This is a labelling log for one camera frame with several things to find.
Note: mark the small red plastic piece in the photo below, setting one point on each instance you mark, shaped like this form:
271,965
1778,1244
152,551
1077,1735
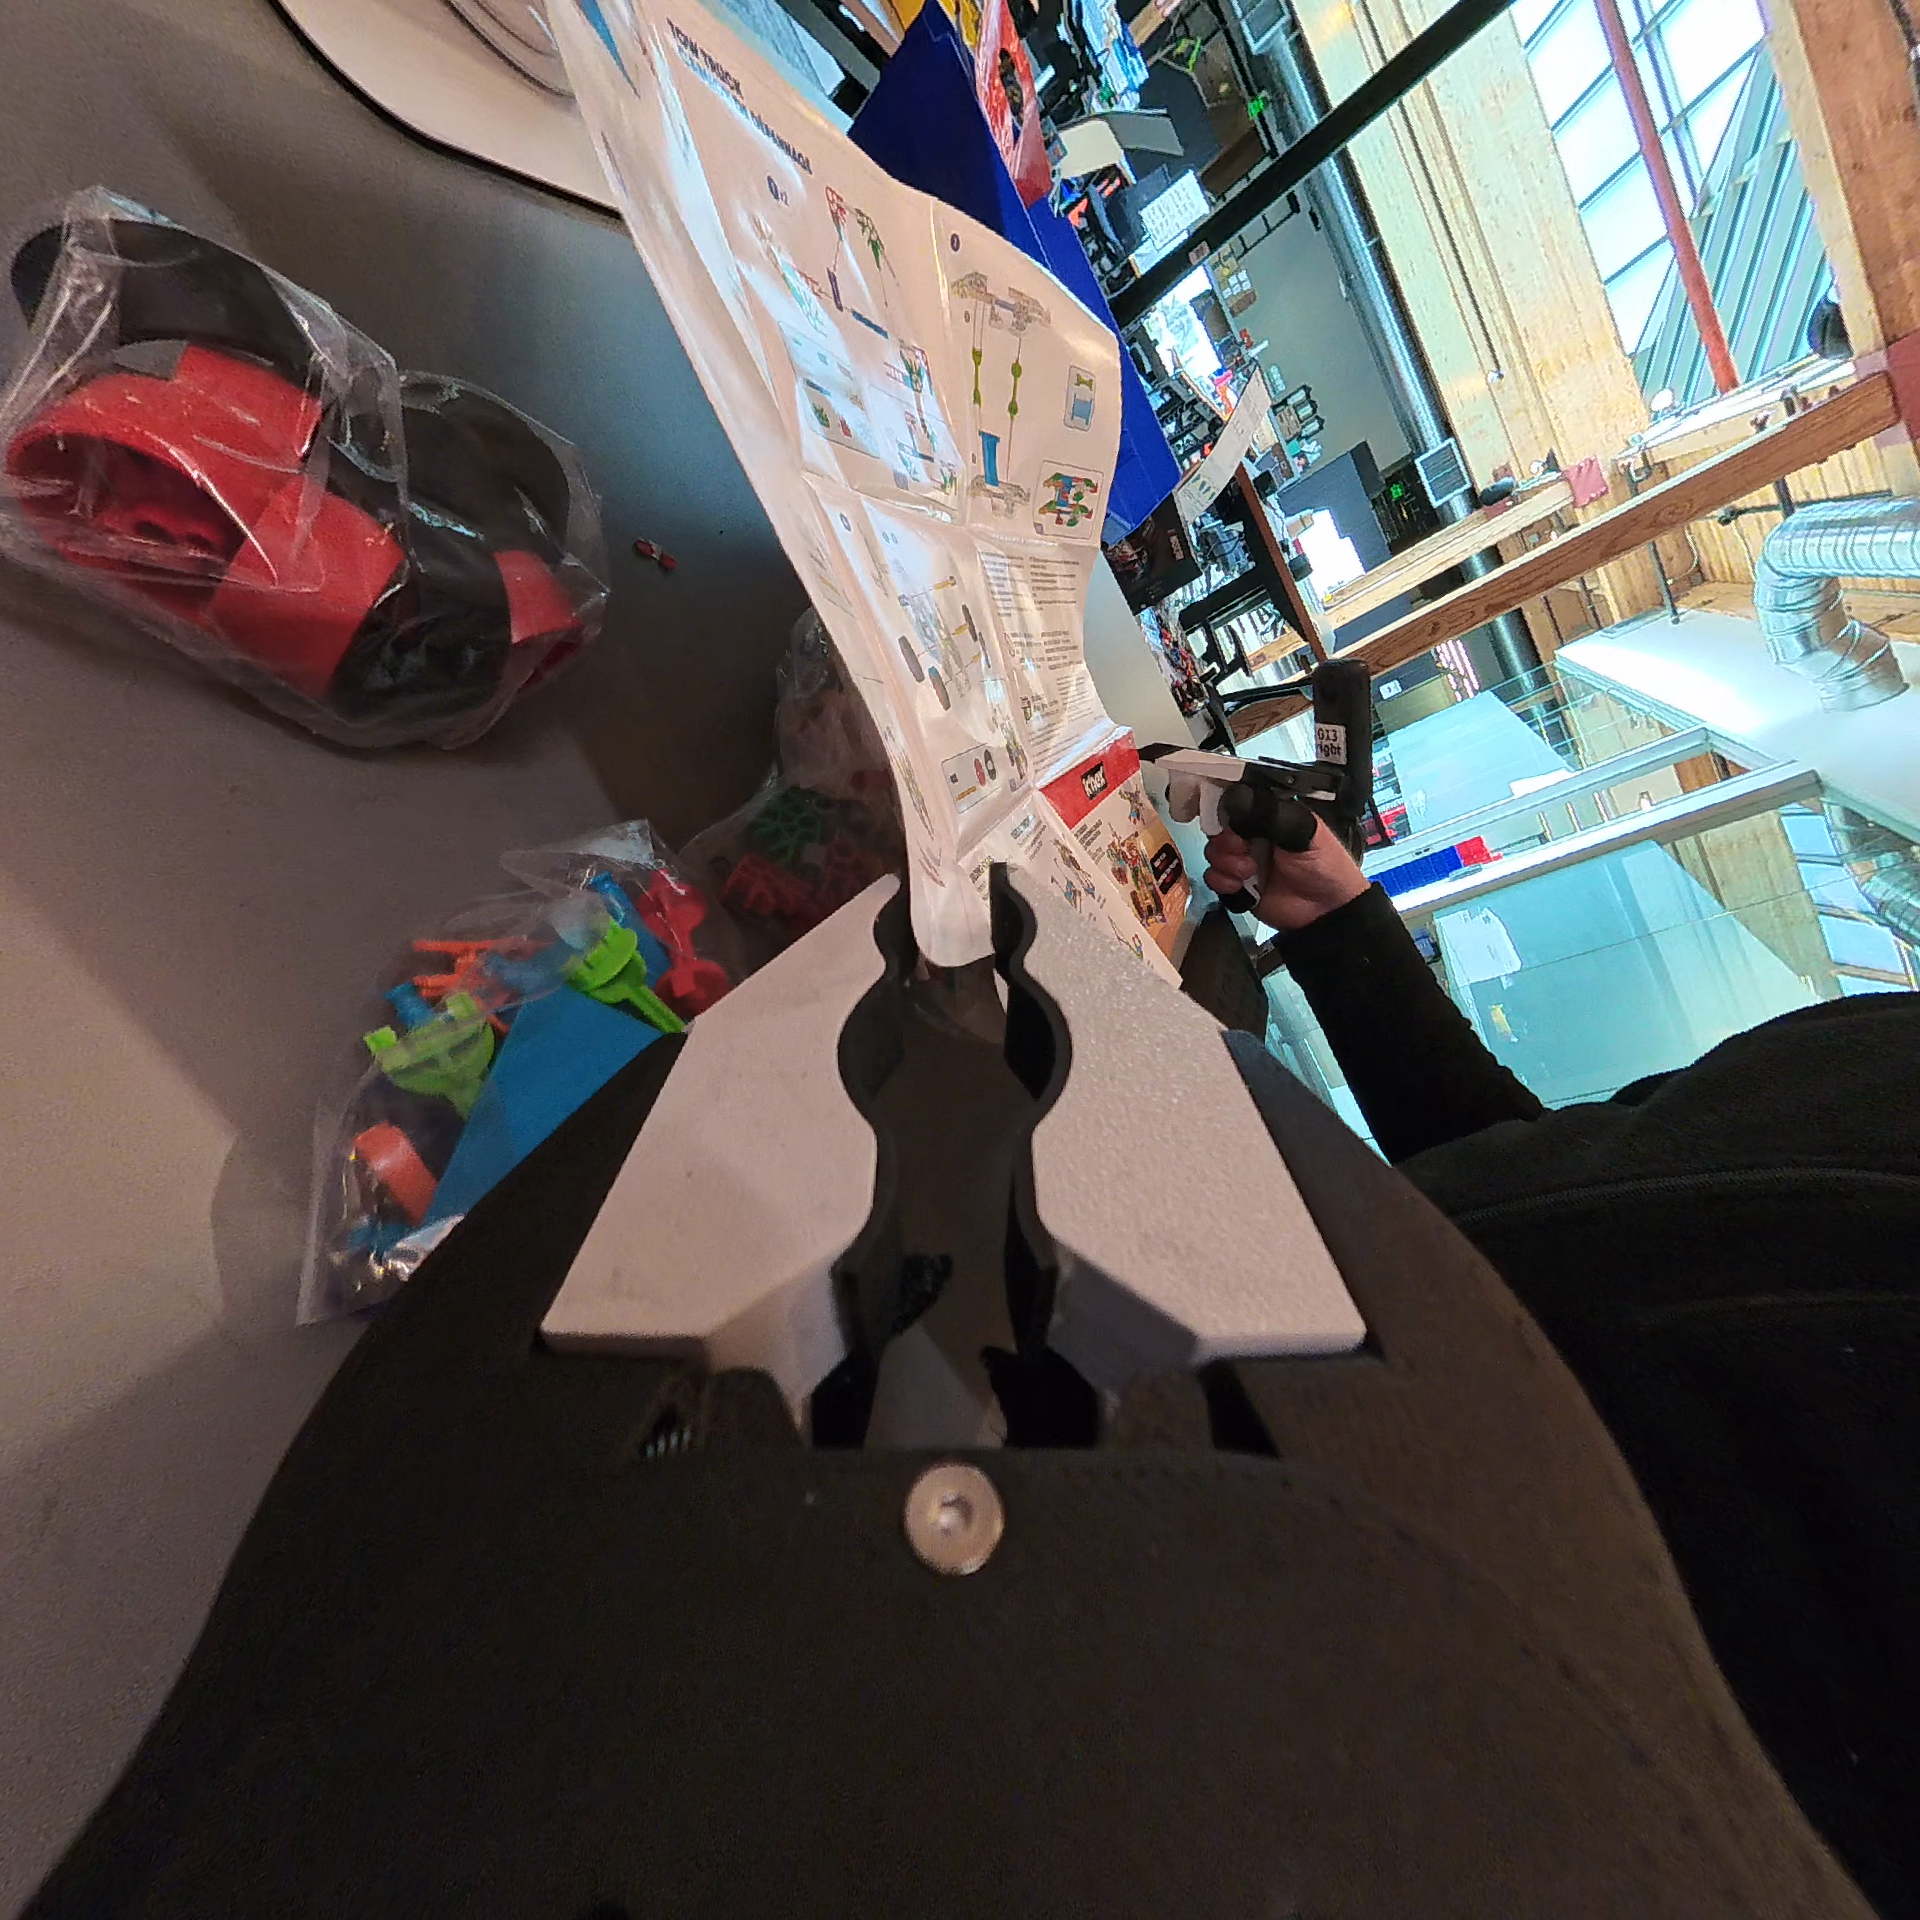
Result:
654,557

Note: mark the person's right forearm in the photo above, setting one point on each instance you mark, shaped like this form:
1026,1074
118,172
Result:
1401,1021

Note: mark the large silver ventilation duct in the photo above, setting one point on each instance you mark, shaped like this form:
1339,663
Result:
1815,623

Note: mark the bag of red black parts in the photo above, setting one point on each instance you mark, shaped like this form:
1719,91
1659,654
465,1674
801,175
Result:
241,524

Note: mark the bag of small connector pieces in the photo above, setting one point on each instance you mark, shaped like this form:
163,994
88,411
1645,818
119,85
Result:
795,856

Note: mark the bag of colourful plastic parts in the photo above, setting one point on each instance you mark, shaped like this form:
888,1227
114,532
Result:
539,1067

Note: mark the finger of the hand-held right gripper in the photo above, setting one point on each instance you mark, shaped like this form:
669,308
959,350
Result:
1171,752

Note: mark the wooden post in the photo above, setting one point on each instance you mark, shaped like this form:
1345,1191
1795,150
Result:
1862,182

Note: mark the black steel beam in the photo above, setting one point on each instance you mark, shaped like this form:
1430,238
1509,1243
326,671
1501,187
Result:
1320,150

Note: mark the red steel post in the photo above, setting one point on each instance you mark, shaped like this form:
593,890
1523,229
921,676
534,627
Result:
1664,195

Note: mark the red printed box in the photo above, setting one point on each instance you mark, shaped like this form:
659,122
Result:
1013,91

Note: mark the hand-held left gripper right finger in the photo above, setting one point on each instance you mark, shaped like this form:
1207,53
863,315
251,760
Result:
1184,1186

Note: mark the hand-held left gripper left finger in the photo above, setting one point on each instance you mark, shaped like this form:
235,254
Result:
704,1186

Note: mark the blue panel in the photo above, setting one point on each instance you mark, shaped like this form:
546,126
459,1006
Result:
944,120

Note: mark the person's right hand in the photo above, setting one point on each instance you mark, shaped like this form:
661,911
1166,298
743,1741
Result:
1318,885

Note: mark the wooden beam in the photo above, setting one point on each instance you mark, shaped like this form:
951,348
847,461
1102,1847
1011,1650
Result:
1651,510

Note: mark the small silver ventilation duct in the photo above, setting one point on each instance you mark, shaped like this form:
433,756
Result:
1882,879

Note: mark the person's black clothed torso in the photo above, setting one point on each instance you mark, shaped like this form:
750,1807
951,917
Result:
1695,1349

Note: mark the white printed instruction sheet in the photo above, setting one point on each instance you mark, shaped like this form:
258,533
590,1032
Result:
930,451

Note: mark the white round plate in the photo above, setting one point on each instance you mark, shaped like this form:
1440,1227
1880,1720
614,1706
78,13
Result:
511,37

